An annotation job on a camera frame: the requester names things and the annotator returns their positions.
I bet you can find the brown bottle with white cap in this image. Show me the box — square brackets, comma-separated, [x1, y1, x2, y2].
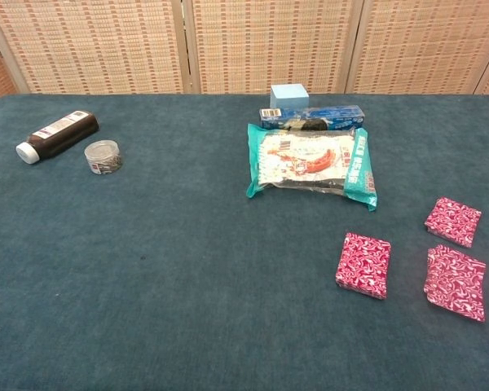
[15, 109, 100, 165]

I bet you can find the teal white noodle packet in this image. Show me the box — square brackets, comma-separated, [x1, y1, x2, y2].
[245, 123, 379, 212]

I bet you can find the clear round plastic jar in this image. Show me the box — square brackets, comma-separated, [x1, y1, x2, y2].
[83, 138, 124, 176]

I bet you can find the pink patterned packet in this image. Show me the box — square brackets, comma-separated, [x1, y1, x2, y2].
[424, 196, 483, 249]
[423, 244, 487, 323]
[335, 231, 392, 301]

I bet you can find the dark blue felt table mat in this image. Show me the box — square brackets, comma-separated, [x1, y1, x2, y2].
[0, 93, 489, 391]

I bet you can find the blue cookie package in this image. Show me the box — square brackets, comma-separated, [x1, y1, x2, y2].
[259, 104, 367, 131]

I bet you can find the light blue cube block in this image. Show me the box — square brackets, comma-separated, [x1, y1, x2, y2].
[269, 83, 311, 110]

